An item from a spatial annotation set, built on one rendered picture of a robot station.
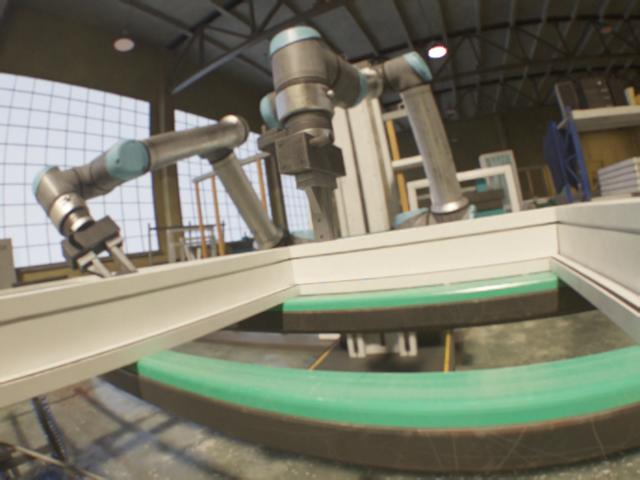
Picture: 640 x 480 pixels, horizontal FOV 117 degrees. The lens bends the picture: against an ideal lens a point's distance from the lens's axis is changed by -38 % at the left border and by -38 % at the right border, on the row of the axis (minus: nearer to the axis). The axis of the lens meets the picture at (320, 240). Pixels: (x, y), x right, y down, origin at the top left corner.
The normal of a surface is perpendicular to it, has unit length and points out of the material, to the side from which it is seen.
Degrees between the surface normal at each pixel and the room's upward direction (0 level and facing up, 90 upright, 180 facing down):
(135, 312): 90
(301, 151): 90
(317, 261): 90
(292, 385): 0
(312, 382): 0
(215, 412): 90
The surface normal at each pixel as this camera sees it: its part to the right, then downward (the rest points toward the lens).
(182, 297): 0.87, -0.14
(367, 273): -0.47, 0.07
